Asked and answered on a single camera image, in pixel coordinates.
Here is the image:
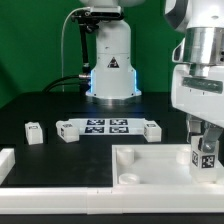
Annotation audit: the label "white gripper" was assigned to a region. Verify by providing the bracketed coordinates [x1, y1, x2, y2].
[171, 40, 224, 153]

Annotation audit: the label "white square table top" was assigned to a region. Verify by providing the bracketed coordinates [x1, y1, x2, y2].
[112, 144, 224, 185]

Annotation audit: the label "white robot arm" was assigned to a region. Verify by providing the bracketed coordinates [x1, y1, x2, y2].
[74, 0, 224, 153]

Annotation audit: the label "white U-shaped obstacle fence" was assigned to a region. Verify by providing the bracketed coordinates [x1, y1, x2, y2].
[0, 146, 224, 215]

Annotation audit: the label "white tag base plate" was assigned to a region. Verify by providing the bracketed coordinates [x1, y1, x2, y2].
[69, 118, 146, 135]

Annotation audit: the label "black cables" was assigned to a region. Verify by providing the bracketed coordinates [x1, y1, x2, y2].
[42, 74, 92, 93]

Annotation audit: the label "white cable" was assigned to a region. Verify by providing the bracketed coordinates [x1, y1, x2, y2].
[60, 7, 88, 93]

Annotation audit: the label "black camera on stand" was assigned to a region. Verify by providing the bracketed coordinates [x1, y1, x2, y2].
[71, 6, 124, 74]

